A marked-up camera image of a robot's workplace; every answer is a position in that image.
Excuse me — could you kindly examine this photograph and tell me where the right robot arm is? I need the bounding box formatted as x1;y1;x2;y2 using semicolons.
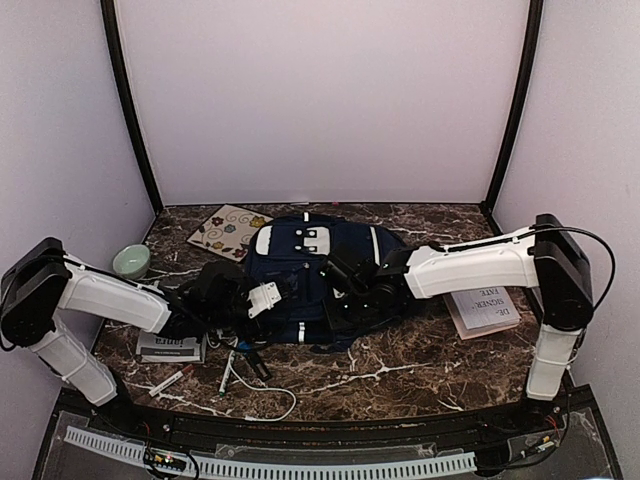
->
319;214;612;434

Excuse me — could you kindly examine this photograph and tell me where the pink flowered white book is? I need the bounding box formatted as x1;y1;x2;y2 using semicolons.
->
444;287;521;340

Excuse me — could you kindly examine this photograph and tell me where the navy blue student backpack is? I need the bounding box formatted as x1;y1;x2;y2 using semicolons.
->
245;213;411;350

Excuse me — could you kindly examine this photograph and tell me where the green capped white marker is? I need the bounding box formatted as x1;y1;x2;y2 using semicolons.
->
218;350;236;397

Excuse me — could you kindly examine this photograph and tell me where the grey ianra booklet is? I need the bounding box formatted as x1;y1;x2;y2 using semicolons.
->
136;331;206;363

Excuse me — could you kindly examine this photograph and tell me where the white charger with cable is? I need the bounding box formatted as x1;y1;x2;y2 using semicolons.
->
225;363;298;423

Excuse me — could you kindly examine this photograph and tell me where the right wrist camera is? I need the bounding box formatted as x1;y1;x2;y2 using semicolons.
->
319;256;349;293

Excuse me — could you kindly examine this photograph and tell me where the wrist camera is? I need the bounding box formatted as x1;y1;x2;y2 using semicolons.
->
319;256;349;293
247;282;288;319

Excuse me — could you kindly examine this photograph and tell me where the pale green ceramic bowl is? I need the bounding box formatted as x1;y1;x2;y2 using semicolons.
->
112;244;151;280

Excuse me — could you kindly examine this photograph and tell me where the black frame post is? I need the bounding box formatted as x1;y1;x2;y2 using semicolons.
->
480;0;544;217
100;0;164;215

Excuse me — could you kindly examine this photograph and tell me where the right black frame post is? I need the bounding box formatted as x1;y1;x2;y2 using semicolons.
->
480;0;544;217

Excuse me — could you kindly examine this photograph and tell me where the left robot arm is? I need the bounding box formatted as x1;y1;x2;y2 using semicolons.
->
1;237;285;436

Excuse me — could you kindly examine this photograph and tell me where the grey slotted cable duct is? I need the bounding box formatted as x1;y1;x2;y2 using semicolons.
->
64;426;476;479

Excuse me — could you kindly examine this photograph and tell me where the left black frame post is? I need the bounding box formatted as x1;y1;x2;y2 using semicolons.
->
100;0;164;215

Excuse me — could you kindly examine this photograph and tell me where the red capped white marker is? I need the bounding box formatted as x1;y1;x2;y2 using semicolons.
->
148;365;194;398

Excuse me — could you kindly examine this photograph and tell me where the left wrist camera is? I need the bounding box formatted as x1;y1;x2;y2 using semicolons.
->
247;282;288;319

